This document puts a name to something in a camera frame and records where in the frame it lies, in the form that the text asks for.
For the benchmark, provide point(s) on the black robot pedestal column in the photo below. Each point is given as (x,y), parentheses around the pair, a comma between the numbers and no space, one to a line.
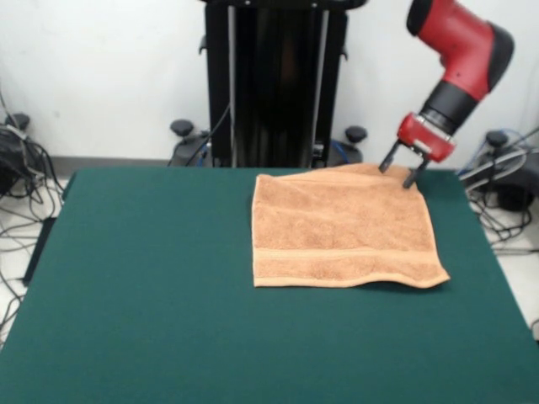
(273,84)

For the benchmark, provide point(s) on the dark green tablecloth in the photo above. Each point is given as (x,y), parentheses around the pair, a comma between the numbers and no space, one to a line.
(126,252)

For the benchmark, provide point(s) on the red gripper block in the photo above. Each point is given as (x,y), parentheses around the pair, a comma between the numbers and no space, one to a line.
(421,139)

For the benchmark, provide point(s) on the tan terry towel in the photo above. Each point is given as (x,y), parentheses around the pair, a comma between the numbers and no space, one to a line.
(337,219)

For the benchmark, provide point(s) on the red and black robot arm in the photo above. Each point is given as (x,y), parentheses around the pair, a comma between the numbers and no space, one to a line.
(463,46)

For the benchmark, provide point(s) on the black pedestal base leg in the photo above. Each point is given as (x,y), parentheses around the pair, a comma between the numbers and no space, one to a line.
(182,128)
(356,134)

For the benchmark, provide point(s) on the black caster base leg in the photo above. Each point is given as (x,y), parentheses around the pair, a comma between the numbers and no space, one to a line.
(8,168)
(511,193)

